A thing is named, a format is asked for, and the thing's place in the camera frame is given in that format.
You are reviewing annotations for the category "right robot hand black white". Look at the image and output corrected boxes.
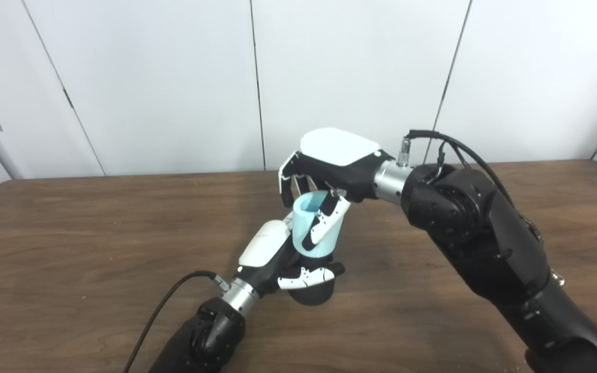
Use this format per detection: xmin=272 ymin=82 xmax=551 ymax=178
xmin=278 ymin=127 xmax=395 ymax=250

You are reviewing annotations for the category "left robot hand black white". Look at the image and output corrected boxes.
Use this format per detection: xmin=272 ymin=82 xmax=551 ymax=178
xmin=236 ymin=212 xmax=346 ymax=299

